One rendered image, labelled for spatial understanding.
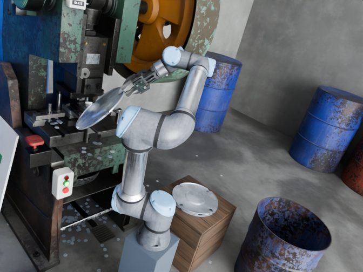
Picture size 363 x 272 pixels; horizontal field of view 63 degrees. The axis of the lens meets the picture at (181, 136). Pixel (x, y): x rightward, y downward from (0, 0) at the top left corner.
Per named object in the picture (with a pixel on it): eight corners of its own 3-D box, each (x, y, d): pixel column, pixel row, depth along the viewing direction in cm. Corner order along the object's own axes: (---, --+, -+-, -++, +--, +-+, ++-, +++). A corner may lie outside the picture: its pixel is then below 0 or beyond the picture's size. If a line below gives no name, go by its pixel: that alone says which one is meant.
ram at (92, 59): (106, 94, 155) (114, 37, 142) (80, 96, 144) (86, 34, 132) (88, 82, 164) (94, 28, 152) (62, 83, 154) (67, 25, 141)
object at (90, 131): (118, 149, 155) (122, 127, 150) (94, 155, 145) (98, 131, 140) (92, 128, 169) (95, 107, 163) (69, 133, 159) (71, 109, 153)
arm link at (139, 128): (141, 225, 126) (159, 128, 92) (108, 215, 127) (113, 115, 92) (149, 203, 136) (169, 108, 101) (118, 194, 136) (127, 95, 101)
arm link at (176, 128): (192, 144, 91) (219, 52, 121) (158, 134, 92) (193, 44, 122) (186, 163, 101) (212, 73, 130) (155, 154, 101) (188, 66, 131)
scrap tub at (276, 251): (306, 285, 190) (341, 229, 169) (277, 326, 159) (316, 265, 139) (251, 242, 213) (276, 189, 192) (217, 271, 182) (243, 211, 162)
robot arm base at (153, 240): (175, 238, 137) (180, 222, 133) (156, 257, 125) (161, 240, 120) (150, 221, 143) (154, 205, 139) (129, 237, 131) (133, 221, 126)
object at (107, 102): (82, 137, 127) (81, 135, 126) (73, 121, 151) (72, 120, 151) (132, 93, 132) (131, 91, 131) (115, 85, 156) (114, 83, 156)
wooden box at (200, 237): (220, 246, 201) (236, 206, 187) (186, 277, 173) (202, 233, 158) (177, 212, 222) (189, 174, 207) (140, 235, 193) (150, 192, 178)
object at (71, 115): (95, 115, 166) (95, 107, 164) (69, 118, 155) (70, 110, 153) (86, 108, 171) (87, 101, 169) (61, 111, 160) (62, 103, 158)
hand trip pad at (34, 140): (44, 156, 129) (45, 141, 126) (30, 159, 125) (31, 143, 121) (37, 148, 133) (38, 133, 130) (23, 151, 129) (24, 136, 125)
